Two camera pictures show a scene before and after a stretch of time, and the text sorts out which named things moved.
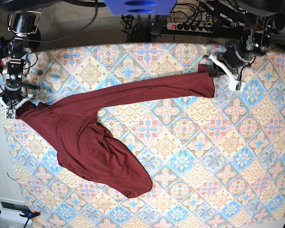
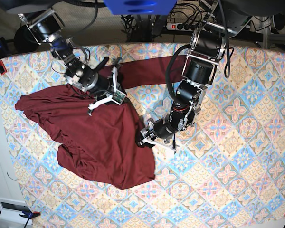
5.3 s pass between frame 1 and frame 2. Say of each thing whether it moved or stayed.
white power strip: stayed
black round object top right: stayed
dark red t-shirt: moved
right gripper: moved
